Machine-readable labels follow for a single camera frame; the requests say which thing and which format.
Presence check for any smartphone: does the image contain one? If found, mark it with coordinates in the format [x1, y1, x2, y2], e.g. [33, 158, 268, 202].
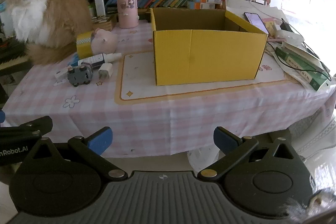
[244, 12, 269, 34]

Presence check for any wooden chess box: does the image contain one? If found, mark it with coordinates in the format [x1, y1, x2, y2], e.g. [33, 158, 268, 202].
[92, 15, 117, 31]

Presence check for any black cable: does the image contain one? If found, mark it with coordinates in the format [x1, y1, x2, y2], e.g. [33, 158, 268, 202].
[266, 39, 332, 81]

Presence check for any black piano keyboard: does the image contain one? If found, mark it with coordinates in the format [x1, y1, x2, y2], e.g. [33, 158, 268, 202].
[0, 40, 32, 75]

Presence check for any yellow cardboard box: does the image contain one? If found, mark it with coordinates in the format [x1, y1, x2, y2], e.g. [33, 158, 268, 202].
[150, 7, 269, 86]

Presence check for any dark book with white pages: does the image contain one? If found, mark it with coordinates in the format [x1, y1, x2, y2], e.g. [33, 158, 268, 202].
[282, 42, 328, 69]

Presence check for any fluffy orange white cat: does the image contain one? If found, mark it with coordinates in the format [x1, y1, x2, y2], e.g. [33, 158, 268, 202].
[5, 0, 95, 65]

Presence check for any white staples box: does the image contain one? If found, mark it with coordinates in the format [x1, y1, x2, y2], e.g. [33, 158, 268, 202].
[55, 68, 70, 81]

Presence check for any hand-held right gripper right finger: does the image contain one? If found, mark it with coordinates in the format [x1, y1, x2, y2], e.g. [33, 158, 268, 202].
[197, 126, 303, 179]

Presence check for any black power adapter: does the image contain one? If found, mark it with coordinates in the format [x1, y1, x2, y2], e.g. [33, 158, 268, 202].
[280, 18, 294, 33]

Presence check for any grey toy car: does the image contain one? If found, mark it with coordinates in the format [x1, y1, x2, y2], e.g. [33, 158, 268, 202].
[67, 62, 93, 86]

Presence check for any pink cartoon pen holder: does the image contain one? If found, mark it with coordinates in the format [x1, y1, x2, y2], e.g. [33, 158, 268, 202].
[116, 0, 139, 29]

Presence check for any white orange-bordered desk mat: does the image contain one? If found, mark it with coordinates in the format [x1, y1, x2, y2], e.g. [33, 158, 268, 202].
[114, 52, 292, 109]

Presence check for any small blue cloth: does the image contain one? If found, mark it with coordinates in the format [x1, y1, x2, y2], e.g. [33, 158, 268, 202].
[68, 53, 80, 67]

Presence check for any white charger plug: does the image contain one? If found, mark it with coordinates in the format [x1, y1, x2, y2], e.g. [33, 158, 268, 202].
[98, 63, 113, 81]

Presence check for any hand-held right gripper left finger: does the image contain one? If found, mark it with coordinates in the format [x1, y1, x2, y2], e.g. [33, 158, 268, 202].
[25, 126, 129, 182]

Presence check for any pink plush pig toy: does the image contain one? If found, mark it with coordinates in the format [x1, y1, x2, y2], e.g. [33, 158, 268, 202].
[91, 28, 118, 54]

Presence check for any white plastic bag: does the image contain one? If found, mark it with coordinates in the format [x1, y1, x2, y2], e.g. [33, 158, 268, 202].
[188, 148, 219, 177]

